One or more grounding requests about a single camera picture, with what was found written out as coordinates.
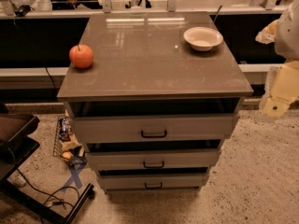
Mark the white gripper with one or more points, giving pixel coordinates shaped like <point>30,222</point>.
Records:
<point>288,34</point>

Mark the white paper bowl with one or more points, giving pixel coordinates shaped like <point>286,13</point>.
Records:
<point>203,38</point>

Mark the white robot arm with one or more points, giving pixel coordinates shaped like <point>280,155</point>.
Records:
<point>287,36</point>

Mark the red apple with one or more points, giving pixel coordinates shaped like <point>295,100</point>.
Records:
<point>81,56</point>

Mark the grey drawer cabinet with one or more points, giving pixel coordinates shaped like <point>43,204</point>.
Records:
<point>144,67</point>

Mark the middle grey drawer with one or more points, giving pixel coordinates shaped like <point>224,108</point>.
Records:
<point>139,160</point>

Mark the grey drawer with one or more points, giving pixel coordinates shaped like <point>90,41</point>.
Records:
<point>121,182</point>
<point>139,160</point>
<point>153,128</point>

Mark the top grey drawer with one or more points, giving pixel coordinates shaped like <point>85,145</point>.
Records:
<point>153,128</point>

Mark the bottom grey drawer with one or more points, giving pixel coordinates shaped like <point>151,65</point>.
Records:
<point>121,182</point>

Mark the black box on ledge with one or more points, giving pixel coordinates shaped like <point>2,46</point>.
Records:
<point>22,10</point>

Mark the black cart stand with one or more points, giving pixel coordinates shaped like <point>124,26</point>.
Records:
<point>16,148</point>

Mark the wire basket with items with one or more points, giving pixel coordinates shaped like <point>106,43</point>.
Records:
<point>67,148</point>

